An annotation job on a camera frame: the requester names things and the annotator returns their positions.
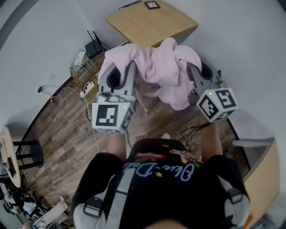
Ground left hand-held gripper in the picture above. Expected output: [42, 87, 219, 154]
[92, 61, 137, 134]

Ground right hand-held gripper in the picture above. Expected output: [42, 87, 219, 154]
[189, 59, 239, 124]

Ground pink clothes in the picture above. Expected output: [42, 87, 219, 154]
[98, 37, 203, 117]

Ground person's right forearm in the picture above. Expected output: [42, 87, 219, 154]
[201, 122, 224, 161]

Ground person's left forearm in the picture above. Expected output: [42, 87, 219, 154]
[106, 133, 128, 163]

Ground white power strip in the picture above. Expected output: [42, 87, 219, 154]
[80, 81, 95, 98]

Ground black router with antennas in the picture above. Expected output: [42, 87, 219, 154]
[84, 30, 102, 59]

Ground white flat network device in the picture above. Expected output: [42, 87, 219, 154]
[73, 51, 87, 67]

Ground square wooden table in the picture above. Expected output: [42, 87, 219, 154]
[105, 0, 199, 48]

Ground grey flat panel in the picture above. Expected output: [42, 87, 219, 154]
[232, 136, 276, 148]

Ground black stool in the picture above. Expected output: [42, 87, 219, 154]
[13, 140, 44, 171]

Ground long wooden desk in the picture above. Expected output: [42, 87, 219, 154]
[243, 136, 281, 224]

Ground person's black printed t-shirt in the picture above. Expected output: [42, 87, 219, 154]
[71, 138, 251, 229]

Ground round wooden table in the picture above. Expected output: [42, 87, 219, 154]
[0, 127, 22, 188]

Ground gold wire rack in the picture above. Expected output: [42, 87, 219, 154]
[70, 53, 106, 90]

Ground black coiled cable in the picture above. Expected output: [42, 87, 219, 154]
[85, 102, 93, 123]

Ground white floor cable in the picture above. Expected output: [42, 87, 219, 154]
[52, 87, 101, 153]

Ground black picture frame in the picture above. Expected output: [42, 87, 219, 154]
[144, 1, 161, 10]

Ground grey harness strap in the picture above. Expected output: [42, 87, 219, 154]
[73, 173, 135, 229]
[220, 176, 251, 229]

